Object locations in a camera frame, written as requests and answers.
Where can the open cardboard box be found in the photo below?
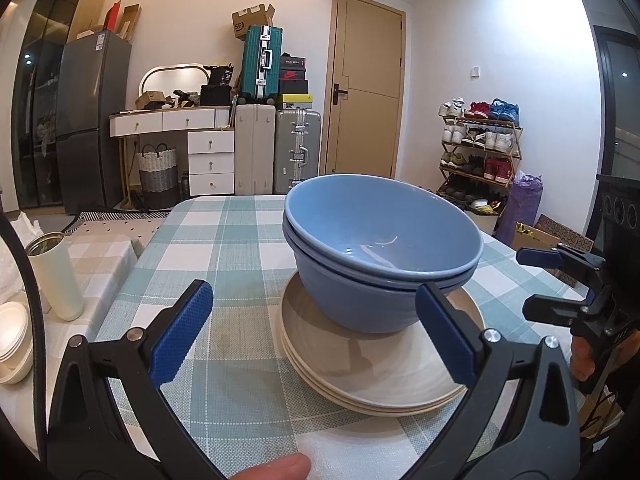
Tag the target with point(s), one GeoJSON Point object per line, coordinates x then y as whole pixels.
{"type": "Point", "coordinates": [149, 101]}

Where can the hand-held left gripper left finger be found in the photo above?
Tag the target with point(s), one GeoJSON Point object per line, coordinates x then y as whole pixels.
{"type": "Point", "coordinates": [185, 330]}

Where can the person's left hand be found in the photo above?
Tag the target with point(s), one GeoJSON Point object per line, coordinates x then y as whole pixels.
{"type": "Point", "coordinates": [270, 470]}

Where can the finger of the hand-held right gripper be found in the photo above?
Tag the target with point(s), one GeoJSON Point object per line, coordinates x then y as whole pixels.
{"type": "Point", "coordinates": [550, 310]}
{"type": "Point", "coordinates": [540, 257]}

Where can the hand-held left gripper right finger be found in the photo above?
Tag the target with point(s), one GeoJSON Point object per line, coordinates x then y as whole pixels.
{"type": "Point", "coordinates": [445, 335]}

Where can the purple plastic bag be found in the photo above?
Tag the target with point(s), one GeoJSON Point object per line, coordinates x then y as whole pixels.
{"type": "Point", "coordinates": [522, 205]}

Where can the taped cardboard box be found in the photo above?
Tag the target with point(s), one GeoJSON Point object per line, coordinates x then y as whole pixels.
{"type": "Point", "coordinates": [250, 22]}

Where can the woven laundry basket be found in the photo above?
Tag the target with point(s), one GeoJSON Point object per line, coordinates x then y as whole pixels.
{"type": "Point", "coordinates": [157, 180]}

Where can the black and white patterned rug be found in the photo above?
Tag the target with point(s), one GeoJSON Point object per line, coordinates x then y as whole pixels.
{"type": "Point", "coordinates": [115, 217]}

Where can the wooden door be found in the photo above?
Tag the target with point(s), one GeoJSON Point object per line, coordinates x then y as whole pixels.
{"type": "Point", "coordinates": [365, 85]}

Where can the white trash bin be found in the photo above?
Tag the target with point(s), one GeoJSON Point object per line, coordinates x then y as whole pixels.
{"type": "Point", "coordinates": [482, 217]}

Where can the black bag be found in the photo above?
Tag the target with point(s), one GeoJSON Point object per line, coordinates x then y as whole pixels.
{"type": "Point", "coordinates": [216, 96]}

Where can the wooden shoe rack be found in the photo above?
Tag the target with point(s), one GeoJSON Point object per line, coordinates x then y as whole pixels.
{"type": "Point", "coordinates": [517, 160]}

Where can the flat cardboard pieces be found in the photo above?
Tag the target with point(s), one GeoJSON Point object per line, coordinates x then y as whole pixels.
{"type": "Point", "coordinates": [125, 20]}

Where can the shoe rack with shoes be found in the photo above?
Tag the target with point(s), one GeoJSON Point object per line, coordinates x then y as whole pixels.
{"type": "Point", "coordinates": [480, 137]}

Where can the beige suitcase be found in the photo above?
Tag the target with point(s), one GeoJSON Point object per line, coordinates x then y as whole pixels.
{"type": "Point", "coordinates": [255, 150]}

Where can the white paper tissue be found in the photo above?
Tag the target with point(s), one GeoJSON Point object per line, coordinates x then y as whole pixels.
{"type": "Point", "coordinates": [27, 227]}

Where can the person's right hand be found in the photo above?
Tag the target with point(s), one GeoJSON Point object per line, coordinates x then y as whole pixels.
{"type": "Point", "coordinates": [582, 357]}

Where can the black shoebox red logo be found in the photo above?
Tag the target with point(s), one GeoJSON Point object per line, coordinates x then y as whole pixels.
{"type": "Point", "coordinates": [292, 75]}

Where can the black and yellow shoebox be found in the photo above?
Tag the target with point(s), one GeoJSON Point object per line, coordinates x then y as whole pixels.
{"type": "Point", "coordinates": [296, 101]}

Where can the black glass cabinet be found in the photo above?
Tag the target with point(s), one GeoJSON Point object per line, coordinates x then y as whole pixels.
{"type": "Point", "coordinates": [40, 60]}

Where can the pale green thermos cup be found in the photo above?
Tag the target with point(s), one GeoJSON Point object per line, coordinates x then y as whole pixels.
{"type": "Point", "coordinates": [57, 285]}

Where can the large printed cardboard box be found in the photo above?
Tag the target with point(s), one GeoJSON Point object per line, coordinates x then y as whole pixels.
{"type": "Point", "coordinates": [535, 237]}

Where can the black printed box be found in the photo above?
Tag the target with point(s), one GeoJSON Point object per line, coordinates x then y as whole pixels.
{"type": "Point", "coordinates": [222, 75]}

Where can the beige checkered tablecloth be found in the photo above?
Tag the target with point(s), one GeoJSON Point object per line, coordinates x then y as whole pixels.
{"type": "Point", "coordinates": [100, 260]}

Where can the arched dresser mirror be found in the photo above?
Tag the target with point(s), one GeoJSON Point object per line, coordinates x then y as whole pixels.
{"type": "Point", "coordinates": [170, 80]}

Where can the white dresser with drawers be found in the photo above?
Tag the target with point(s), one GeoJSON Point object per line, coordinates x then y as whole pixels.
{"type": "Point", "coordinates": [210, 160]}

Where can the dark grey fridge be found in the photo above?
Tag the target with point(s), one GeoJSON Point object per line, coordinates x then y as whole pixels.
{"type": "Point", "coordinates": [90, 110]}

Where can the stack of white small bowls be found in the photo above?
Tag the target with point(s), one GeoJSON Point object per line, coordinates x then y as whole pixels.
{"type": "Point", "coordinates": [12, 345]}

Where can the blue ceramic bowl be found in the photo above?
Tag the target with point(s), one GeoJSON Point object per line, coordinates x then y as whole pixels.
{"type": "Point", "coordinates": [292, 250]}
{"type": "Point", "coordinates": [360, 310]}
{"type": "Point", "coordinates": [380, 220]}

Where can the teal suitcase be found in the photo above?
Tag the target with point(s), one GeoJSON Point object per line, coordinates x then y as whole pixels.
{"type": "Point", "coordinates": [260, 65]}

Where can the black framed glass door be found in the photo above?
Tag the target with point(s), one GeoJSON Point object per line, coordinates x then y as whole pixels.
{"type": "Point", "coordinates": [620, 110]}

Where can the dark water bottle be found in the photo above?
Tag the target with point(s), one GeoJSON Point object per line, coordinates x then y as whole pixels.
{"type": "Point", "coordinates": [185, 185]}

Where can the silver suitcase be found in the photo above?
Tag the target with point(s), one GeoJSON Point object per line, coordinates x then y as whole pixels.
{"type": "Point", "coordinates": [297, 150]}

